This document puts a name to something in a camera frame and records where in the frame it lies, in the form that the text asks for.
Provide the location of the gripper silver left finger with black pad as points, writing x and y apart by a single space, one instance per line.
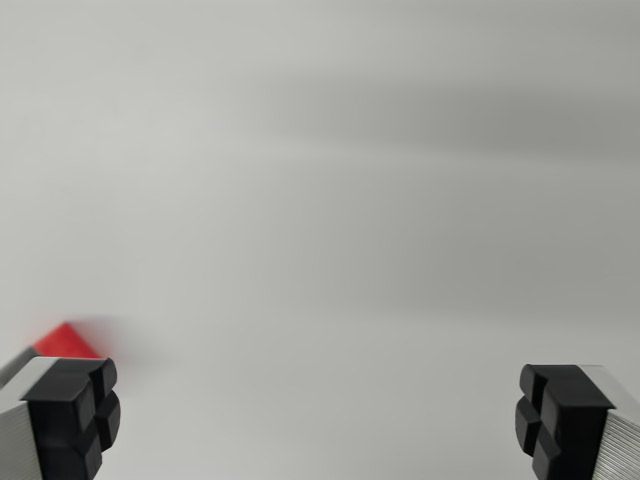
55 415

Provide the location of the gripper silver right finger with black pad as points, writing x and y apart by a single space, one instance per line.
575 420

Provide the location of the red embossed soft cube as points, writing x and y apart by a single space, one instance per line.
65 342

